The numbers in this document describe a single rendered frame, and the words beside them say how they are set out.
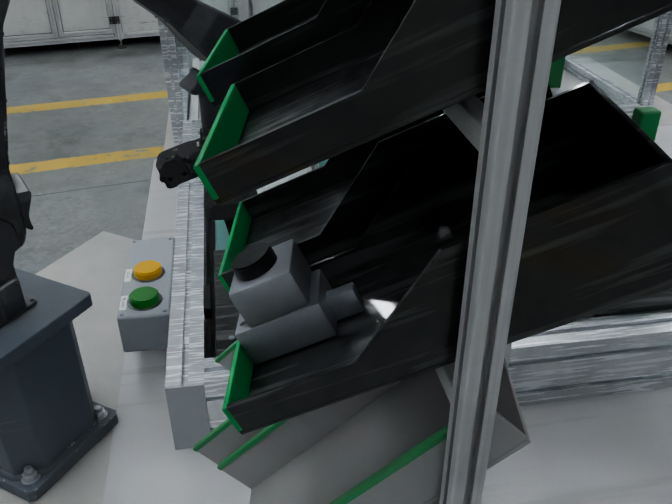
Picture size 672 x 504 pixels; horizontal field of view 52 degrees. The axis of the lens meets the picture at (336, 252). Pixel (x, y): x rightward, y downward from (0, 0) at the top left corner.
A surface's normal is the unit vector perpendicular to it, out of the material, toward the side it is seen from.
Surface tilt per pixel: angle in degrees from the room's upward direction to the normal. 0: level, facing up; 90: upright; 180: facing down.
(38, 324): 0
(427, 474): 90
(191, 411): 90
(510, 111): 90
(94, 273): 0
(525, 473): 0
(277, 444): 90
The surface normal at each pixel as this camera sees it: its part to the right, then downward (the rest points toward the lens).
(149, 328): 0.16, 0.51
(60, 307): 0.00, -0.86
